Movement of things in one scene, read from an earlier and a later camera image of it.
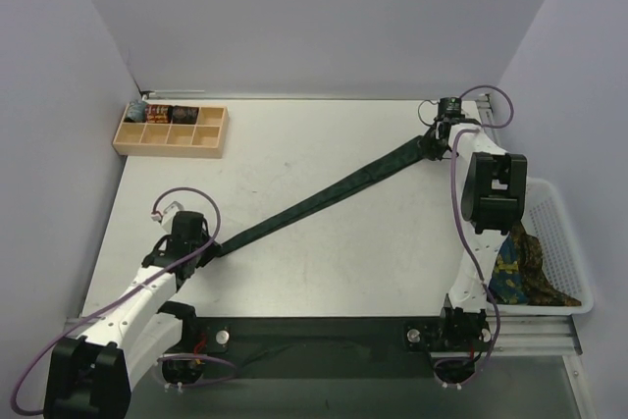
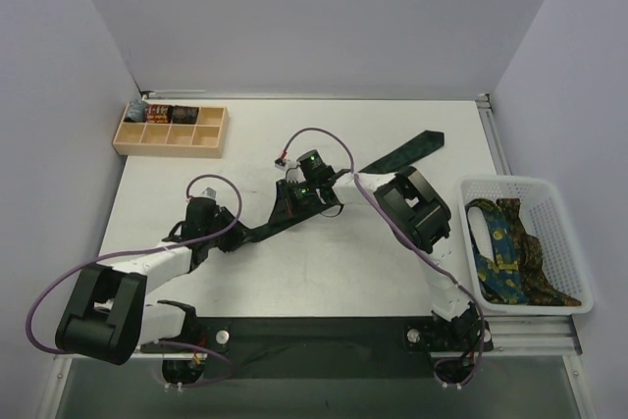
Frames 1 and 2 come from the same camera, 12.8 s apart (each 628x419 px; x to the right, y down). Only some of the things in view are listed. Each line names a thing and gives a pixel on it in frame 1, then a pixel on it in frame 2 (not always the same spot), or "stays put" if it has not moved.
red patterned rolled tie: x=157 y=113 stays put
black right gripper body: x=433 y=142 → x=283 y=204
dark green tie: x=413 y=151 stays put
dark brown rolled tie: x=184 y=115 stays put
